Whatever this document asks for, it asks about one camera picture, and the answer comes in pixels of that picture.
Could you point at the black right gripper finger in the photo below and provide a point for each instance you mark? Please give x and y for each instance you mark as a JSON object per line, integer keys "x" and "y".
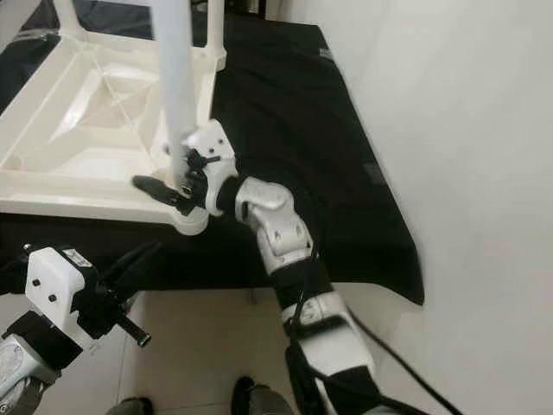
{"x": 160, "y": 190}

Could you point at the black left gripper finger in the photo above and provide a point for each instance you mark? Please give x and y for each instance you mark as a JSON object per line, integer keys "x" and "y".
{"x": 134, "y": 274}
{"x": 140, "y": 252}

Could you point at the white plastic children table top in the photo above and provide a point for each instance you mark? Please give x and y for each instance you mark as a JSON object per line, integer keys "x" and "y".
{"x": 78, "y": 130}

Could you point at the black table cloth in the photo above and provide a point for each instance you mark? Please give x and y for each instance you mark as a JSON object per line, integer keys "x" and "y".
{"x": 311, "y": 130}

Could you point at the dark right robot foot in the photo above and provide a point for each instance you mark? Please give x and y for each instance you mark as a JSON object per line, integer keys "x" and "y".
{"x": 242, "y": 393}

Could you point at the small clear tape piece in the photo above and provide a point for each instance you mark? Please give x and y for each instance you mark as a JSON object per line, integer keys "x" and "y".
{"x": 327, "y": 54}
{"x": 376, "y": 173}

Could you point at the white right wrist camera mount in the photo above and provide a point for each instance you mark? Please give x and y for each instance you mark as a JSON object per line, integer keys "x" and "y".
{"x": 214, "y": 145}

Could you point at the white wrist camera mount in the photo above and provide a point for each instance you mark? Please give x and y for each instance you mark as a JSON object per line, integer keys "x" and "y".
{"x": 214, "y": 145}
{"x": 56, "y": 285}

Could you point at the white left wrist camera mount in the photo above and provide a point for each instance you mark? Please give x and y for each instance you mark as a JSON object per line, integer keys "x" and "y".
{"x": 56, "y": 285}

